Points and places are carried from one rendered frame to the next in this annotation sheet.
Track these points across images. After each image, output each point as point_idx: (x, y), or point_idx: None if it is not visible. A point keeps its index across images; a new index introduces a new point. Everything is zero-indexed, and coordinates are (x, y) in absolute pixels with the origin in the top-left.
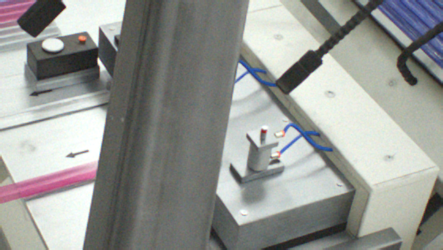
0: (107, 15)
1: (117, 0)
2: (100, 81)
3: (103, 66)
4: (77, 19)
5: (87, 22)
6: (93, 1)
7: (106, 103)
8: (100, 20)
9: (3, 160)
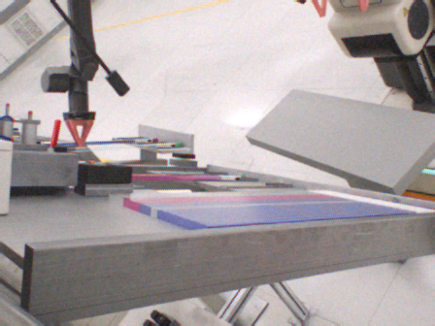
0: (64, 206)
1: (52, 211)
2: (73, 191)
3: (71, 194)
4: (95, 206)
5: (85, 205)
6: (80, 211)
7: (69, 186)
8: (72, 205)
9: None
